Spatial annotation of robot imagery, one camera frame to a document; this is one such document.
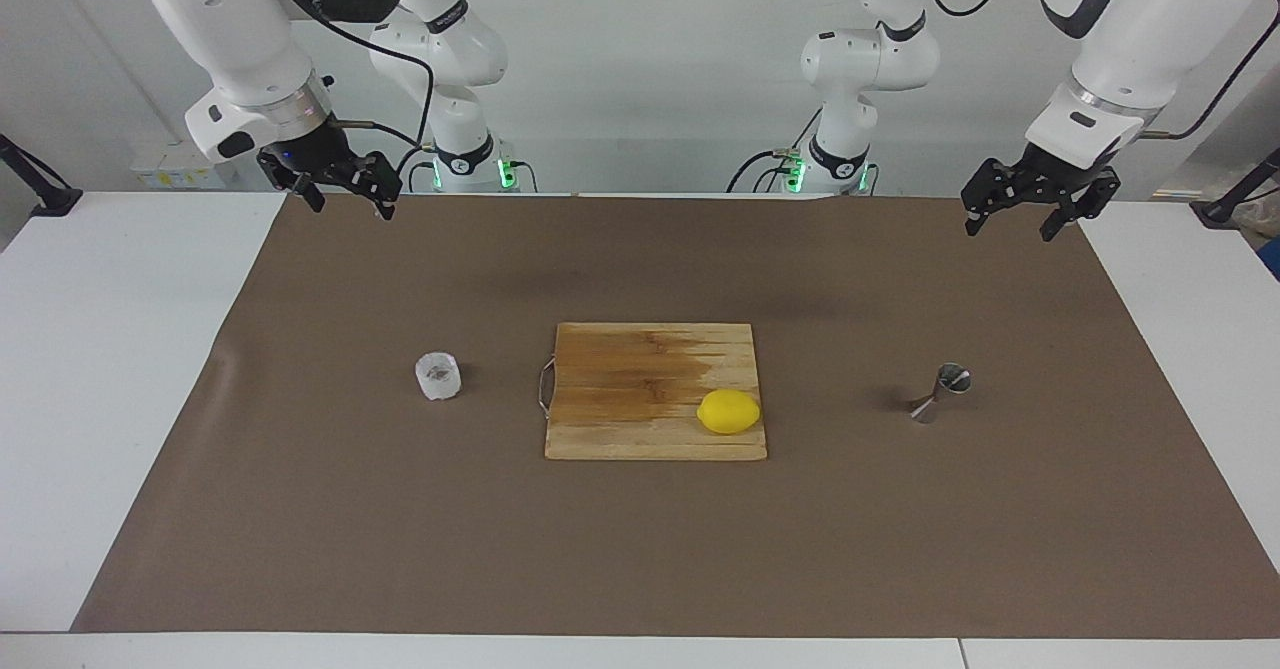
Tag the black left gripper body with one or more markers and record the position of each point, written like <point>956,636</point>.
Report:
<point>1060,177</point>

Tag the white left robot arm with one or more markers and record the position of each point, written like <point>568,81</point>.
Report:
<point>1150,19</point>

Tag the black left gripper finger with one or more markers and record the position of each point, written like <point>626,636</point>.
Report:
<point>1085,207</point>
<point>990,189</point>

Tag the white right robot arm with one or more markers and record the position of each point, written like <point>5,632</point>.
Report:
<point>230,29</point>

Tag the steel double jigger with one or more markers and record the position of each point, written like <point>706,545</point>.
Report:
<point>950,381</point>

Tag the yellow lemon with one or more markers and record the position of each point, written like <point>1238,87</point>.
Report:
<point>728,412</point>

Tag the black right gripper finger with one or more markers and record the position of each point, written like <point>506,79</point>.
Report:
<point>308,189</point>
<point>385,177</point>

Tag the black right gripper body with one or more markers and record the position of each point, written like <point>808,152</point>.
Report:
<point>310,157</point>

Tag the black clamp stand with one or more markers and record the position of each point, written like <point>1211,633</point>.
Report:
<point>1215,214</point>
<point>50,199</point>

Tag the blue object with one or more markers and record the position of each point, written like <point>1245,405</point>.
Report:
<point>1273,259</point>

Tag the white background box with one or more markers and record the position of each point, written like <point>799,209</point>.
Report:
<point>170,164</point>

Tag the brown table mat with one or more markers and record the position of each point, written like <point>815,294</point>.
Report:
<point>640,549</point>

